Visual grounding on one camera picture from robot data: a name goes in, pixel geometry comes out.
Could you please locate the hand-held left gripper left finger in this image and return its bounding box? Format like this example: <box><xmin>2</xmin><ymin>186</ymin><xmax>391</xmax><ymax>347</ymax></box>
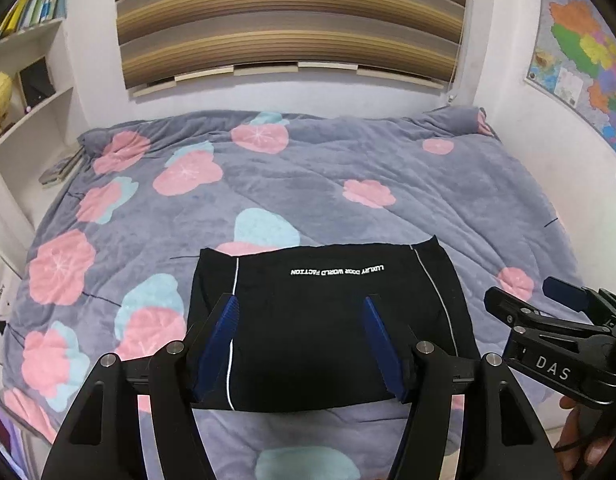
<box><xmin>40</xmin><ymin>294</ymin><xmax>241</xmax><ymax>480</ymax></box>

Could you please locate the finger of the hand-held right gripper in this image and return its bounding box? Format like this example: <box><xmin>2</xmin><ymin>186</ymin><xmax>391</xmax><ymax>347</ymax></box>
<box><xmin>542</xmin><ymin>276</ymin><xmax>616</xmax><ymax>328</ymax></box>
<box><xmin>484</xmin><ymin>286</ymin><xmax>608</xmax><ymax>338</ymax></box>

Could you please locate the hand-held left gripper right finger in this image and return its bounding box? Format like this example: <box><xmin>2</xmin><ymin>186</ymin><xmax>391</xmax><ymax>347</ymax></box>
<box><xmin>363</xmin><ymin>295</ymin><xmax>563</xmax><ymax>480</ymax></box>

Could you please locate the black garment with white piping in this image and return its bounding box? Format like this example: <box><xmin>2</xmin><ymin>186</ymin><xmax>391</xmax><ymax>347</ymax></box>
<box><xmin>187</xmin><ymin>235</ymin><xmax>481</xmax><ymax>413</ymax></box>

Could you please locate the person's right hand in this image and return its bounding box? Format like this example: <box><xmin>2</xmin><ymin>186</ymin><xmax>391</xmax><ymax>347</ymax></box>
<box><xmin>558</xmin><ymin>395</ymin><xmax>616</xmax><ymax>468</ymax></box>

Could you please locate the grey blanket with pink flowers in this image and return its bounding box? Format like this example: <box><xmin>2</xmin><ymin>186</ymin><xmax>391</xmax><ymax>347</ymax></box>
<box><xmin>0</xmin><ymin>106</ymin><xmax>596</xmax><ymax>480</ymax></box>

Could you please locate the stack of flat books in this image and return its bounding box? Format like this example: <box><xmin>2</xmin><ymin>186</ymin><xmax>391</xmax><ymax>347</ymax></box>
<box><xmin>39</xmin><ymin>147</ymin><xmax>86</xmax><ymax>188</ymax></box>

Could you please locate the white bookshelf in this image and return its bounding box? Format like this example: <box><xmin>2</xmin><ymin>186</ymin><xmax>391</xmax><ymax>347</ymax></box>
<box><xmin>0</xmin><ymin>0</ymin><xmax>89</xmax><ymax>281</ymax></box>

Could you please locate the black box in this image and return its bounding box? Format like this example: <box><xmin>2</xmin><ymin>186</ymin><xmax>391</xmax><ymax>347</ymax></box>
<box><xmin>19</xmin><ymin>58</ymin><xmax>56</xmax><ymax>109</ymax></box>

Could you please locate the brown striped window blind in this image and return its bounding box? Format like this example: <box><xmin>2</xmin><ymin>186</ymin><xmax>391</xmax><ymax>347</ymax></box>
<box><xmin>115</xmin><ymin>0</ymin><xmax>471</xmax><ymax>98</ymax></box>

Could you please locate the white paper wall poster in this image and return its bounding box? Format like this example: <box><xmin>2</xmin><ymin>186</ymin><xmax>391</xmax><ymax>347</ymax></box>
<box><xmin>0</xmin><ymin>250</ymin><xmax>24</xmax><ymax>341</ymax></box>

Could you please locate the colourful wall map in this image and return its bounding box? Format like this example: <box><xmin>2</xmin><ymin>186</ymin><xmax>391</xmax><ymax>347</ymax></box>
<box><xmin>525</xmin><ymin>0</ymin><xmax>616</xmax><ymax>166</ymax></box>

